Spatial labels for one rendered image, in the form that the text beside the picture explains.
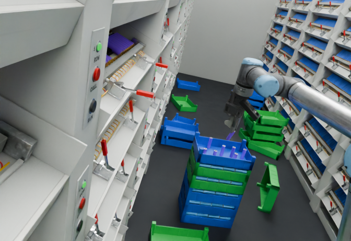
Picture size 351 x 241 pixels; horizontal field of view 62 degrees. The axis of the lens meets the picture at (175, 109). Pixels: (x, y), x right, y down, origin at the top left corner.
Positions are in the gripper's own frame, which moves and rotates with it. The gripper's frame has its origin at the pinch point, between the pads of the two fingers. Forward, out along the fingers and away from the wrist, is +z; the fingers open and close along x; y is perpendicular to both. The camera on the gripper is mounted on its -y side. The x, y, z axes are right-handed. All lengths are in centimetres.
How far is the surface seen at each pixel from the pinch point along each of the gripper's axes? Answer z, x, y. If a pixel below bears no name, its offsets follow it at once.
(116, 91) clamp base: -46, 86, 4
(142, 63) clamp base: -42, 62, 16
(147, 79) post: -31, 48, 23
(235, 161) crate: 16.2, -0.5, -5.9
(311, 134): 34, -108, -33
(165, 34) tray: -34, 1, 49
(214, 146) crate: 22.3, -12.0, 10.8
